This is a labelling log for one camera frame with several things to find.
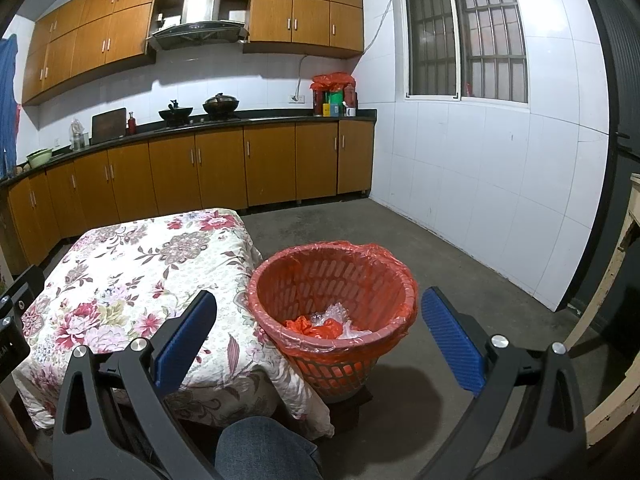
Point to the green basin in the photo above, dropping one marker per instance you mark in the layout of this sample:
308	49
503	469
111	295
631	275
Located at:
40	159

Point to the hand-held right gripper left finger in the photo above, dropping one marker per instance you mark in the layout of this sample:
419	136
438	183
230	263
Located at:
185	340

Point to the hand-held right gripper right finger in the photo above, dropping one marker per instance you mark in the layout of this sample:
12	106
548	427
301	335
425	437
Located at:
452	340

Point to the green box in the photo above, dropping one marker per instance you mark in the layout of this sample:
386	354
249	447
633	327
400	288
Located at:
336	100

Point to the wooden base cabinets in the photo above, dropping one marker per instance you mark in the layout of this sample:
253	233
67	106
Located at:
220	165

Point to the floral tablecloth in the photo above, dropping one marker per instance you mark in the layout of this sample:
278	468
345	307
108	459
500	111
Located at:
125	285

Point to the black wok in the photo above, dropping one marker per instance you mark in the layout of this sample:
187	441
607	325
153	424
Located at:
176	114

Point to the brown cutting board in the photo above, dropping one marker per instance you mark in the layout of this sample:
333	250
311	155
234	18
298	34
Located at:
107	126

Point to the person's leg in jeans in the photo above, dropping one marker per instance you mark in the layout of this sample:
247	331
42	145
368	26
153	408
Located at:
265	452

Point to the barred window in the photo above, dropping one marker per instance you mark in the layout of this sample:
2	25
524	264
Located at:
435	35

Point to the red plastic basket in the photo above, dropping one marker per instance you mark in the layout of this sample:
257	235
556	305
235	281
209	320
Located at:
330	380

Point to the cream wooden frame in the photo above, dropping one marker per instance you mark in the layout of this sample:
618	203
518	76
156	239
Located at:
612	410

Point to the clear bagged jar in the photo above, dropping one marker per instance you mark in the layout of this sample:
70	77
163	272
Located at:
77	137

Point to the red bottle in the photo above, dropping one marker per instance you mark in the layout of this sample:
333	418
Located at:
131	125

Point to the dark stool under basket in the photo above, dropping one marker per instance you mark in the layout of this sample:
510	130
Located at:
352	410

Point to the red bag over boxes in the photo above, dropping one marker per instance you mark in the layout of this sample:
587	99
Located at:
332	81

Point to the yellow box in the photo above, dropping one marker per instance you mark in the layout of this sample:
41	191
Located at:
326	110

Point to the clear plastic bag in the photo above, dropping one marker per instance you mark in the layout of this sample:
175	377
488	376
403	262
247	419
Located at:
332	312

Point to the black pot with lid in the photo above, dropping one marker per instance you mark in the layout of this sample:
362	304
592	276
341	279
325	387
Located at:
220	105

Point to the small red plastic bag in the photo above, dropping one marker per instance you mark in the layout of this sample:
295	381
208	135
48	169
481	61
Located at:
320	331

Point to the steel range hood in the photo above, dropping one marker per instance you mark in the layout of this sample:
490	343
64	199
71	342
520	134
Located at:
200	27

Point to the wooden wall cabinets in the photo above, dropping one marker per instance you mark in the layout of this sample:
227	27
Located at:
310	10

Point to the black kitchen countertop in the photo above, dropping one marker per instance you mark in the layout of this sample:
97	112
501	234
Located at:
300	117

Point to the white wall socket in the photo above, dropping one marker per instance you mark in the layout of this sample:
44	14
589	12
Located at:
298	98

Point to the blue hanging cloth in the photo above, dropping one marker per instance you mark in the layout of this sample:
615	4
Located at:
7	100

